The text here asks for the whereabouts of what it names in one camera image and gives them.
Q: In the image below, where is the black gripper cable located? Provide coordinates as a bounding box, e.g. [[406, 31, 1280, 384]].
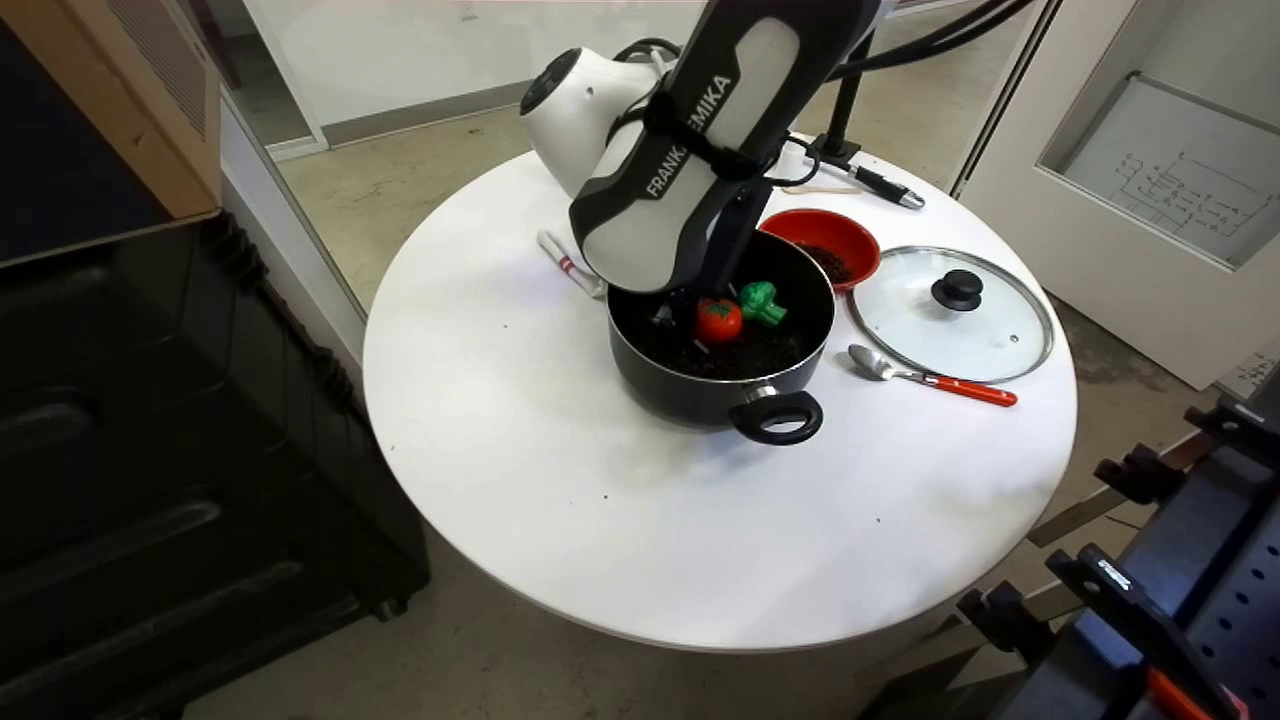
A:
[[782, 0, 1053, 191]]

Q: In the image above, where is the white framed door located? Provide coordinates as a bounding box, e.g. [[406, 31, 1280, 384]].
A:
[[955, 0, 1280, 390]]

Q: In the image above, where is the white table base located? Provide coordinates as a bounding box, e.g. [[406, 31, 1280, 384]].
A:
[[582, 597, 974, 720]]

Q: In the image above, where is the white plastic utensil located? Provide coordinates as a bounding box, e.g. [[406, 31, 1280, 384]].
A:
[[530, 229, 601, 300]]

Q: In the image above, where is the glass lid black knob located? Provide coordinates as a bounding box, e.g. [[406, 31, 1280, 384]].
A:
[[843, 243, 1061, 388]]

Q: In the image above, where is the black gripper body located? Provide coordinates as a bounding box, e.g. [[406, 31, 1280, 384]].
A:
[[690, 174, 776, 292]]

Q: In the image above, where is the black tripod stand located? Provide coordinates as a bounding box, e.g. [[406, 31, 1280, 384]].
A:
[[810, 31, 885, 173]]

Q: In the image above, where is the metal spoon orange handle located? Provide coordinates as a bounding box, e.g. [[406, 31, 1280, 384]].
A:
[[843, 340, 1021, 413]]

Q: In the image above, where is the black cooking pot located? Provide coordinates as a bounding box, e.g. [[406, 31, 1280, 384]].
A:
[[604, 232, 839, 447]]

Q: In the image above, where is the orange bowl with beans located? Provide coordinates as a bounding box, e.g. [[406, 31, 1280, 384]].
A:
[[754, 202, 885, 297]]

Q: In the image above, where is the green toy broccoli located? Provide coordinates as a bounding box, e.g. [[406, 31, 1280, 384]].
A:
[[734, 277, 791, 333]]

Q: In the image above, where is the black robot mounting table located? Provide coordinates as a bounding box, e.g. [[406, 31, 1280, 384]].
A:
[[955, 384, 1280, 720]]

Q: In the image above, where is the red toy tomato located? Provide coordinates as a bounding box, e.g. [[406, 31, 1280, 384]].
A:
[[689, 292, 748, 352]]

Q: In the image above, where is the black cabinet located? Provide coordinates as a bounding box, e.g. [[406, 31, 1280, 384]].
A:
[[0, 212, 432, 720]]

